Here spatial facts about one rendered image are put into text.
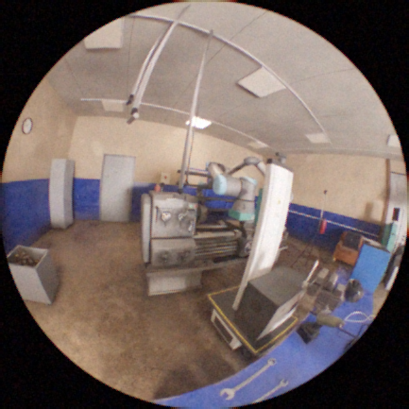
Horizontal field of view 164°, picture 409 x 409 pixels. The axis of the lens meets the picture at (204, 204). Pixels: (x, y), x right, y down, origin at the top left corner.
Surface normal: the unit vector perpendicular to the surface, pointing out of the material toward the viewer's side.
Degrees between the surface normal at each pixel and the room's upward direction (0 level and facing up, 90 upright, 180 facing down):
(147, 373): 0
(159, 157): 90
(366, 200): 90
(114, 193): 90
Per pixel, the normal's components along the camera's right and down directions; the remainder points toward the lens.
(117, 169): 0.46, 0.18
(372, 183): -0.88, -0.06
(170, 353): 0.14, -0.98
